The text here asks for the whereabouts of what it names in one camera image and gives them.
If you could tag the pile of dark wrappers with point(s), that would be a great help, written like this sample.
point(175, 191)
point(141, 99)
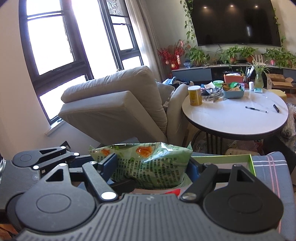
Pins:
point(210, 93)

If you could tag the dark-framed window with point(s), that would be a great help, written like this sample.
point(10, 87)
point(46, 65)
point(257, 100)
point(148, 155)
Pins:
point(53, 41)
point(122, 30)

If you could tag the yellow stool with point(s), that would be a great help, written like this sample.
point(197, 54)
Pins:
point(277, 93)

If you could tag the potted green plant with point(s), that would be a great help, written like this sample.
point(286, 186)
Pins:
point(196, 55)
point(248, 53)
point(231, 54)

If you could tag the black pen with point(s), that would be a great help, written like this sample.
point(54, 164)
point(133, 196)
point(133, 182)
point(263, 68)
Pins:
point(256, 109)

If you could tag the blue plastic basket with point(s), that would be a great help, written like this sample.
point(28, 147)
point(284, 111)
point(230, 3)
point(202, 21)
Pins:
point(233, 93)

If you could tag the sheer white curtain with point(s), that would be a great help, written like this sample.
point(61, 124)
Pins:
point(144, 34)

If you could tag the green bowl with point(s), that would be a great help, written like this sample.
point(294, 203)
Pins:
point(218, 83)

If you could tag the green snack bag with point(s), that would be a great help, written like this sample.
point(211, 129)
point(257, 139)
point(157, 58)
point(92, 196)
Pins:
point(150, 166)

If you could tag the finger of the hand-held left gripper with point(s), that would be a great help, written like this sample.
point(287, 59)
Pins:
point(57, 160)

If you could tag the white fluffy fur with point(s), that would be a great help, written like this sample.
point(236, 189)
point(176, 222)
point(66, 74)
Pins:
point(290, 120)

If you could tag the pile of blue clothes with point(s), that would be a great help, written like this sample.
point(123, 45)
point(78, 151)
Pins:
point(172, 81)

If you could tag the glass vase with green plant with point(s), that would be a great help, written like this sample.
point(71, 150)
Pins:
point(259, 80)

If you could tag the green cardboard box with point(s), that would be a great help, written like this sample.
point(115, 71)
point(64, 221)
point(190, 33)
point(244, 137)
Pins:
point(251, 164)

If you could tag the black marker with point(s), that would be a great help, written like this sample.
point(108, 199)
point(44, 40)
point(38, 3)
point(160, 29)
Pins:
point(276, 108)

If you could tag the open brown cardboard box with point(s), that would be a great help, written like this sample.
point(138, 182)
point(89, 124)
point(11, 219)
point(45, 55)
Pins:
point(278, 82)

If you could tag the small white cylinder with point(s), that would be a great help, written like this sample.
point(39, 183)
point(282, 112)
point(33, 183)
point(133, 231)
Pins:
point(251, 85)

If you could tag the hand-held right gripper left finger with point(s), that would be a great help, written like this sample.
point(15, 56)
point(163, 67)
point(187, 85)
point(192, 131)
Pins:
point(111, 164)

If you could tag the hanging green vine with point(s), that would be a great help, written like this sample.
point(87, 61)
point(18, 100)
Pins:
point(190, 20)
point(278, 27)

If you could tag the round white table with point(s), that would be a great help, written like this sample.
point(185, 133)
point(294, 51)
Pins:
point(231, 120)

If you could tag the black wall television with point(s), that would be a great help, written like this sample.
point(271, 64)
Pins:
point(231, 23)

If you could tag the yellow can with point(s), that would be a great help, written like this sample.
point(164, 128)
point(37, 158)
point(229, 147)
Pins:
point(195, 96)

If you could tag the orange tissue box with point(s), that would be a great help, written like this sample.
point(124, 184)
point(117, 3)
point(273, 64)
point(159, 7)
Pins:
point(232, 79)

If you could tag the row of potted green plants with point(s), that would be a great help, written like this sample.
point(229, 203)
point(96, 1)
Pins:
point(279, 58)

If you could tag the grey television cabinet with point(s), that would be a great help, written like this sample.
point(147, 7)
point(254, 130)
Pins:
point(196, 74)

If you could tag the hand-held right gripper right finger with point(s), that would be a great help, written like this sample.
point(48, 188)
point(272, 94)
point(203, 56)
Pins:
point(195, 170)

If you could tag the beige armchair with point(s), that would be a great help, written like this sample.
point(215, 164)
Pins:
point(111, 104)

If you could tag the red flower decoration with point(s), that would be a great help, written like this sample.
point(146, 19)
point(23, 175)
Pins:
point(172, 54)

